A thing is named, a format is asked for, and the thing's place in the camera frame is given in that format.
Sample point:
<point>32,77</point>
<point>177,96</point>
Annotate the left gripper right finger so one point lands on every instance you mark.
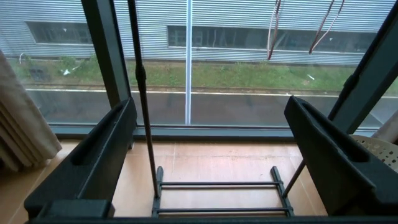
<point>335,186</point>

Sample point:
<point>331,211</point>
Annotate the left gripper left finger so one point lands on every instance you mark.
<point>99,174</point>

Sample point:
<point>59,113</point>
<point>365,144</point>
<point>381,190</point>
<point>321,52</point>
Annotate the pink clothes hanger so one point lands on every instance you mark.
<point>322,25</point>
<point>275,31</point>

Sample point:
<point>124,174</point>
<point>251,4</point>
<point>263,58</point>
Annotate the white laundry basket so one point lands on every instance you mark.
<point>382,152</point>

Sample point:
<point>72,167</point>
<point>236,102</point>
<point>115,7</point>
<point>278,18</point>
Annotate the black clothes rack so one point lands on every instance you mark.
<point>141,81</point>

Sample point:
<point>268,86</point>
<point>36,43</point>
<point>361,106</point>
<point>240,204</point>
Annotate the beige curtain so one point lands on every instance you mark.
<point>25,124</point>
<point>388,127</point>

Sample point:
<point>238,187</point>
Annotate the window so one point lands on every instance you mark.
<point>233,93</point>

